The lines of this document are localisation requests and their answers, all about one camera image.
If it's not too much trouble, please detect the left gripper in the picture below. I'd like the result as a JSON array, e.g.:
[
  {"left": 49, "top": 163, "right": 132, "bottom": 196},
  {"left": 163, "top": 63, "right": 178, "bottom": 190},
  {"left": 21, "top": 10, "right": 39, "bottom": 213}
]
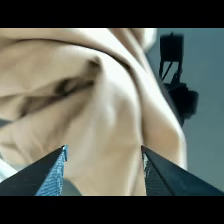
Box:
[{"left": 163, "top": 79, "right": 200, "bottom": 127}]

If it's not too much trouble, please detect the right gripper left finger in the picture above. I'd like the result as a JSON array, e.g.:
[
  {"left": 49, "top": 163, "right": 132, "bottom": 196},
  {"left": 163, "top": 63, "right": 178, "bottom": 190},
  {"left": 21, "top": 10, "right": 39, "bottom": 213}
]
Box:
[{"left": 0, "top": 144, "right": 69, "bottom": 197}]

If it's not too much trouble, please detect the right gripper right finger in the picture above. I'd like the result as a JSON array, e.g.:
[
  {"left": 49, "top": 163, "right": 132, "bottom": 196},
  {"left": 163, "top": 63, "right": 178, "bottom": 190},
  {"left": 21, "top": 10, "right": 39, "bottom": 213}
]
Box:
[{"left": 140, "top": 144, "right": 224, "bottom": 197}]

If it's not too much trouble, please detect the brown T-shirt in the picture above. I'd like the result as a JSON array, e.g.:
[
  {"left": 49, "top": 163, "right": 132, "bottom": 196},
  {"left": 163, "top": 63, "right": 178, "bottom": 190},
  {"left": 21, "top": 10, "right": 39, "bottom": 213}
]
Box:
[{"left": 0, "top": 28, "right": 188, "bottom": 197}]

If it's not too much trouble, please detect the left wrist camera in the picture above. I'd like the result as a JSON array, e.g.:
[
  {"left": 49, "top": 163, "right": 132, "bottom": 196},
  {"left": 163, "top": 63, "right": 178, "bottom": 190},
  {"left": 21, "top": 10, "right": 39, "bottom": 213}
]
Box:
[{"left": 158, "top": 32, "right": 185, "bottom": 82}]

